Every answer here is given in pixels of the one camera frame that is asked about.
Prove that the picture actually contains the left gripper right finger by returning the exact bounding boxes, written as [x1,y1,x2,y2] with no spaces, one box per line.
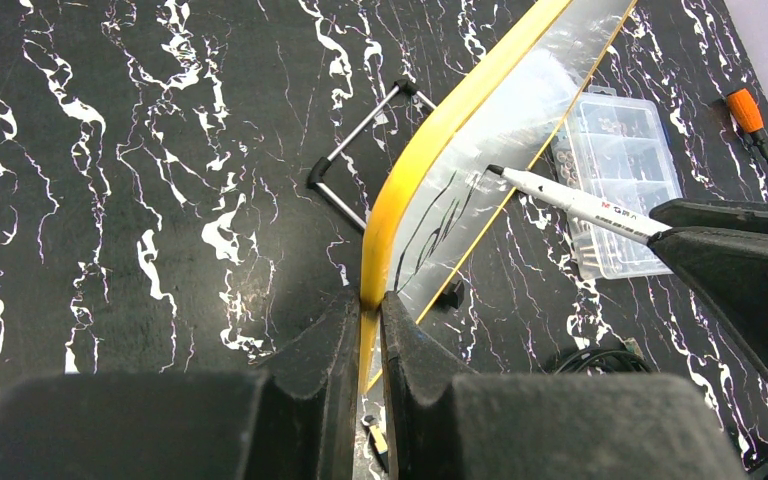
[380,293,746,479]

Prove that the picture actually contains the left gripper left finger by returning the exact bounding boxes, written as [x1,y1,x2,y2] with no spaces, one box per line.
[0,292,360,479]

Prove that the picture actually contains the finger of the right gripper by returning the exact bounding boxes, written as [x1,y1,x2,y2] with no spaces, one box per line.
[648,227,768,382]
[649,198,768,235]

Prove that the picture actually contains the white whiteboard marker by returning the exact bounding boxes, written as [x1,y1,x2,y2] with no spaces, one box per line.
[487,164,671,245]

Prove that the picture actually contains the yellow framed whiteboard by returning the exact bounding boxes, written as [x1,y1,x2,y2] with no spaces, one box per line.
[358,1,634,392]

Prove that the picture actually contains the metal whiteboard stand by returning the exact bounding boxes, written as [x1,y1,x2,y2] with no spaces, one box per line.
[307,79,468,313]

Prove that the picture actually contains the clear plastic screw box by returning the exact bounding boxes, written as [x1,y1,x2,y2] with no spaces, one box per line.
[550,87,682,280]

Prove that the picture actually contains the orange handled screwdriver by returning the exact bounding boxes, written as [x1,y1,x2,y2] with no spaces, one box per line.
[725,88,768,167]

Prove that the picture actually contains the black coiled cable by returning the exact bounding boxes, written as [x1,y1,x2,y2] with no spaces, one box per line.
[542,336,654,376]

